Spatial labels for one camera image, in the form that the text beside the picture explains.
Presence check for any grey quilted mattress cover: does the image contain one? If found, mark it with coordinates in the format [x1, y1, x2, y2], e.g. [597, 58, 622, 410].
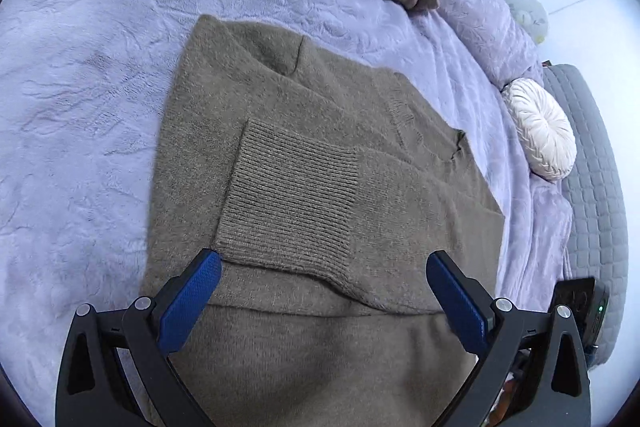
[544, 64, 629, 365]

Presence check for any white floral pillow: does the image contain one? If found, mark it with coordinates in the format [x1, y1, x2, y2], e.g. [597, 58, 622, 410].
[504, 0, 549, 46]

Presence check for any lavender embossed bed blanket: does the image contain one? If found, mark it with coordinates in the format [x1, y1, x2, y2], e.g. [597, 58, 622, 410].
[1, 0, 572, 425]

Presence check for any olive brown knit sweater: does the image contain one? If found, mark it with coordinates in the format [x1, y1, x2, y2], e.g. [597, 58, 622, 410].
[144, 16, 504, 426]

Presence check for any round white pleated cushion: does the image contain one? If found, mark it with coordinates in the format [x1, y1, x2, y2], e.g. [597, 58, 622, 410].
[501, 78, 577, 182]

